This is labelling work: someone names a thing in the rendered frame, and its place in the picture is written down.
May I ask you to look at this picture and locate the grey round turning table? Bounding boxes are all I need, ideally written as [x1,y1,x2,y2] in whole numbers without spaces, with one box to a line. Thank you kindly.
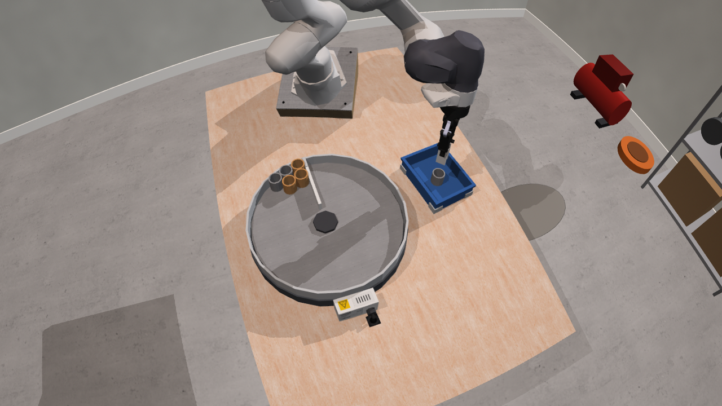
[245,154,409,327]

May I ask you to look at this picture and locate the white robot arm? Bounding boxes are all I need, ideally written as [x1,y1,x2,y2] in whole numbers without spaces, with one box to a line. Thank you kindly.
[262,0,485,108]

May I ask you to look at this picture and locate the grey metal bushing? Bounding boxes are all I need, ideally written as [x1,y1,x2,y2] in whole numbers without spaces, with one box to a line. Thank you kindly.
[279,165,293,179]
[431,168,445,186]
[268,173,283,192]

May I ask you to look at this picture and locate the bronze bushing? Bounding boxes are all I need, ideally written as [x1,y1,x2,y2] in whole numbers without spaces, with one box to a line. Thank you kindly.
[291,158,305,175]
[294,169,309,188]
[282,175,297,195]

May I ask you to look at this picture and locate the blue plastic crate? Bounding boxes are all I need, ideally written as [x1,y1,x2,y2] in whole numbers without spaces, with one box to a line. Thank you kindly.
[400,144,476,214]

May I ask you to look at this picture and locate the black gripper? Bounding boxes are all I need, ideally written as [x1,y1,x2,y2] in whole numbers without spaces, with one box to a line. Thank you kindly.
[436,106,470,165]

